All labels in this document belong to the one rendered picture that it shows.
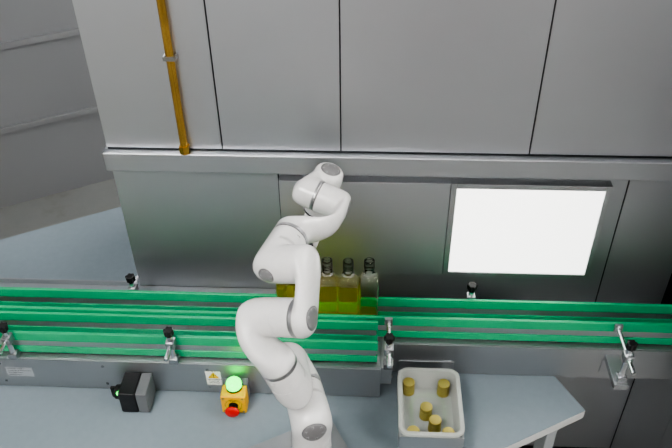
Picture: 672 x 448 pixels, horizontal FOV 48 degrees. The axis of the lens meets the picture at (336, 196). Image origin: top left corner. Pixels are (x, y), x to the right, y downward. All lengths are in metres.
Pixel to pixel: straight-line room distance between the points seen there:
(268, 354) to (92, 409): 0.84
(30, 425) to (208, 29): 1.22
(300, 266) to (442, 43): 0.66
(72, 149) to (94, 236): 1.51
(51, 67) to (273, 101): 2.30
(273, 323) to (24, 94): 2.80
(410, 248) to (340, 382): 0.43
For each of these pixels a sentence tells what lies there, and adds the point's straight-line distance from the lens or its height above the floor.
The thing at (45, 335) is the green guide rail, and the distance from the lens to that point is 2.28.
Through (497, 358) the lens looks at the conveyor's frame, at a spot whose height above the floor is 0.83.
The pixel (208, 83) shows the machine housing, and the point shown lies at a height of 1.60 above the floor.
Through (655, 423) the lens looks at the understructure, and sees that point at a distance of 2.63.
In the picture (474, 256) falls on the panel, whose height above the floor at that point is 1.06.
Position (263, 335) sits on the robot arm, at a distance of 1.63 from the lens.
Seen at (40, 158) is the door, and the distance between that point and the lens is 4.36.
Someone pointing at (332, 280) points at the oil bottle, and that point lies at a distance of 2.09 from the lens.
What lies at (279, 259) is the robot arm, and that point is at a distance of 1.59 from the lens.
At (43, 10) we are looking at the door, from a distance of 4.00.
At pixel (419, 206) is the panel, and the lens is 2.09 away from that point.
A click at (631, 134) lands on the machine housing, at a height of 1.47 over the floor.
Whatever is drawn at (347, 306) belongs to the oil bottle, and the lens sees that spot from 2.14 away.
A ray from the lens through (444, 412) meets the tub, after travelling 2.21.
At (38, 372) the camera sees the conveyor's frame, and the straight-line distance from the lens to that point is 2.39.
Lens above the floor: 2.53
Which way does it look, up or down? 38 degrees down
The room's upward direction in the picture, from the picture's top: 1 degrees counter-clockwise
